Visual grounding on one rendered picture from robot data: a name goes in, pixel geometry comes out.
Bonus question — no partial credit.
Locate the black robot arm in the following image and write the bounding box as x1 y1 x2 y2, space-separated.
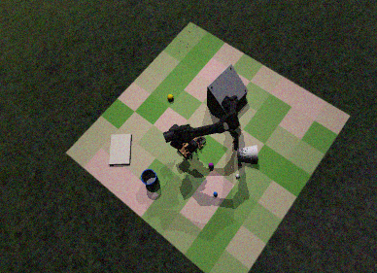
163 95 241 150

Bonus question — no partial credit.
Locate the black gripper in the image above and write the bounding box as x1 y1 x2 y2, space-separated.
169 124 198 153

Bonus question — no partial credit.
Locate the dark blue cylinder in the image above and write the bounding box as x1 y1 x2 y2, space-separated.
141 169 158 187

